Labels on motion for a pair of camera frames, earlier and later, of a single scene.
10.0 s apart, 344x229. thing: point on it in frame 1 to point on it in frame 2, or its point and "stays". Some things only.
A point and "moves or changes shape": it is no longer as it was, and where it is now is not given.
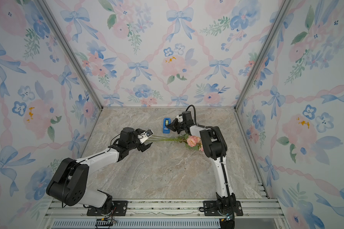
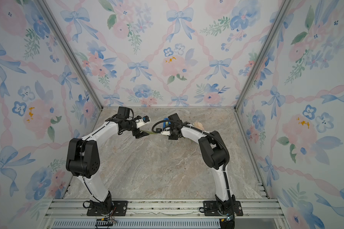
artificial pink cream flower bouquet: [193, 142] moves or changes shape
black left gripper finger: [143, 147] to [137, 134]
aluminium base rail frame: [261, 213] stays
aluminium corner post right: [284, 8] stays
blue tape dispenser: [166, 121] stays
